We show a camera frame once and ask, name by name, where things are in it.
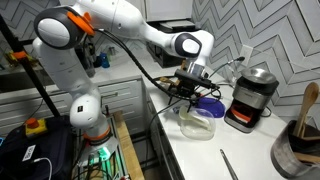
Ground pale wooden spoon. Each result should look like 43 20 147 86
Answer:
292 81 320 138

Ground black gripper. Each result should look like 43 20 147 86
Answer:
167 68 213 113

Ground orange clamp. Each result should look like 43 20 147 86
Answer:
11 50 28 61

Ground long wooden spoon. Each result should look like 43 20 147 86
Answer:
158 76 178 86

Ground black power cable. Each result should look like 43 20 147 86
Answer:
207 56 246 80

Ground white wall outlet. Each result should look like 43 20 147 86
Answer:
238 44 255 68

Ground black pen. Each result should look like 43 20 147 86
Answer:
218 148 240 180

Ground grey utensil holder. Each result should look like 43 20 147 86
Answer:
270 119 320 180

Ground black microwave oven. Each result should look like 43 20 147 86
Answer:
146 19 201 70

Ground steel coffee machine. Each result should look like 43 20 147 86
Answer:
223 67 281 135

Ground black stand pole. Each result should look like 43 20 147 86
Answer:
0 14 62 119

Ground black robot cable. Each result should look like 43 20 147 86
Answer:
94 27 208 103

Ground large clear bowl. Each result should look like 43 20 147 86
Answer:
178 105 217 141

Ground black bag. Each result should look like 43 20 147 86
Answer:
0 115 76 180

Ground wooden board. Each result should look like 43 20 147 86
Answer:
112 110 145 180

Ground yellow emergency stop box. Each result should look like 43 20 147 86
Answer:
24 117 49 139

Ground white charging cable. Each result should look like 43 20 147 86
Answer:
32 156 54 180

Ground blue bottle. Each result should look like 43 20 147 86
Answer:
98 51 111 70

